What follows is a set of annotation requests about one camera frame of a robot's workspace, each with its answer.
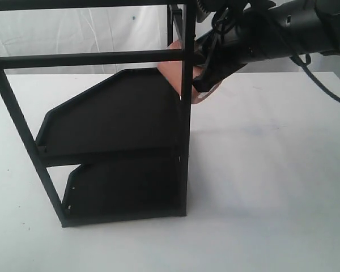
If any orange ceramic mug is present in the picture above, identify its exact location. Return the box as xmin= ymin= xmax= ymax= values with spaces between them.
xmin=158 ymin=39 xmax=223 ymax=105

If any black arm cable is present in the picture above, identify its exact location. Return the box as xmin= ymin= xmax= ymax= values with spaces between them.
xmin=289 ymin=53 xmax=340 ymax=108

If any black metal shelf rack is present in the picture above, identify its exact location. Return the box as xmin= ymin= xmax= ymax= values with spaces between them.
xmin=0 ymin=1 xmax=196 ymax=227

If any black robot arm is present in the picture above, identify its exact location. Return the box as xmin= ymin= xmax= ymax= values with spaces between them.
xmin=193 ymin=1 xmax=340 ymax=92

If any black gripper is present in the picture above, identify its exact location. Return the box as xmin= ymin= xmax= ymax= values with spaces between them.
xmin=192 ymin=30 xmax=247 ymax=93

